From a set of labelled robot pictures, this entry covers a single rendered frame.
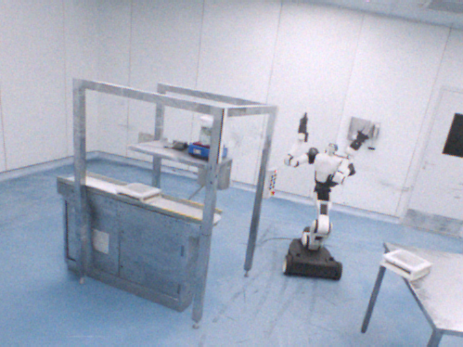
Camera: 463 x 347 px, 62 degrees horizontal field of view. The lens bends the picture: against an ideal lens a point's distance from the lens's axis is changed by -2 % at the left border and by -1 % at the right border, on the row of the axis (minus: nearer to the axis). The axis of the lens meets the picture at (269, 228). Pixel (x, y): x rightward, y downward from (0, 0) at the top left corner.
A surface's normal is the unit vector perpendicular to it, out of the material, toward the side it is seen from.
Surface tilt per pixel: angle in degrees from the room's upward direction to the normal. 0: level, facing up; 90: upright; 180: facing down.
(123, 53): 90
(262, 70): 90
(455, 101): 90
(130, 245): 90
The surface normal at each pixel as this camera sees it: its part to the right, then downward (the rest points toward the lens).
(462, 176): -0.22, 0.33
